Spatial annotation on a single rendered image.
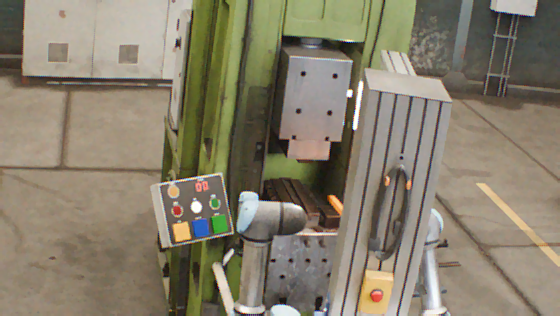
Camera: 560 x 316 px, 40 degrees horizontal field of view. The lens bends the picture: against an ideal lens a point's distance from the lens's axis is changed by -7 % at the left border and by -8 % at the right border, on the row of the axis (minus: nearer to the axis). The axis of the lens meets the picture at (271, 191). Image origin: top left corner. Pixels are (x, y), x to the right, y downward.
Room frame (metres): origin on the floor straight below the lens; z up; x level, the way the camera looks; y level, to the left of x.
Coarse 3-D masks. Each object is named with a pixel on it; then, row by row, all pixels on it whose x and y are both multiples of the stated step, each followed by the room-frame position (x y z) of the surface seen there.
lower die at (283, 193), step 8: (264, 184) 3.92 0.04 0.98; (272, 184) 3.93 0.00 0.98; (280, 184) 3.92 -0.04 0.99; (296, 184) 3.95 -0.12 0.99; (280, 192) 3.82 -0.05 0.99; (288, 192) 3.82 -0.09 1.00; (304, 192) 3.86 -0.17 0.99; (280, 200) 3.74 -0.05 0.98; (288, 200) 3.74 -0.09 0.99; (304, 200) 3.76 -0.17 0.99; (312, 208) 3.67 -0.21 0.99; (312, 216) 3.61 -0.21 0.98; (312, 224) 3.61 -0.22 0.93
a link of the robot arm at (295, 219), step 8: (288, 208) 2.60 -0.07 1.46; (296, 208) 2.63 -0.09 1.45; (288, 216) 2.58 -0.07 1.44; (296, 216) 2.60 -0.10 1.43; (304, 216) 2.64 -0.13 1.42; (288, 224) 2.57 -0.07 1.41; (296, 224) 2.59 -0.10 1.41; (304, 224) 2.63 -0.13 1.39; (288, 232) 2.58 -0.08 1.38; (296, 232) 2.61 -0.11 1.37
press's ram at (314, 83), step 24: (288, 48) 3.71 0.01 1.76; (312, 48) 3.78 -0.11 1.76; (336, 48) 3.85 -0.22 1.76; (288, 72) 3.56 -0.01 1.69; (312, 72) 3.59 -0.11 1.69; (336, 72) 3.61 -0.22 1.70; (288, 96) 3.56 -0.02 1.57; (312, 96) 3.59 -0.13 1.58; (336, 96) 3.62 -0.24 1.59; (288, 120) 3.56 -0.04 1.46; (312, 120) 3.59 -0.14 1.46; (336, 120) 3.62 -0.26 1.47
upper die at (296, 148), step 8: (280, 144) 3.71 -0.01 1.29; (288, 144) 3.57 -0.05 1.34; (296, 144) 3.58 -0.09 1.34; (304, 144) 3.59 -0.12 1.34; (312, 144) 3.60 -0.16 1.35; (320, 144) 3.61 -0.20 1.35; (328, 144) 3.62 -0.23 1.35; (288, 152) 3.57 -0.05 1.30; (296, 152) 3.58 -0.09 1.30; (304, 152) 3.59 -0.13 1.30; (312, 152) 3.60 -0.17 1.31; (320, 152) 3.61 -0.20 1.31; (328, 152) 3.62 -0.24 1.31
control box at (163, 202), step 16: (208, 176) 3.42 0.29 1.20; (160, 192) 3.24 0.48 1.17; (192, 192) 3.33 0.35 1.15; (208, 192) 3.38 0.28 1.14; (224, 192) 3.43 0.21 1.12; (160, 208) 3.22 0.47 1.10; (208, 208) 3.34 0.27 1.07; (224, 208) 3.39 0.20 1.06; (160, 224) 3.21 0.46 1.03; (176, 224) 3.22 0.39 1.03; (208, 224) 3.30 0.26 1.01; (192, 240) 3.22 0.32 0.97
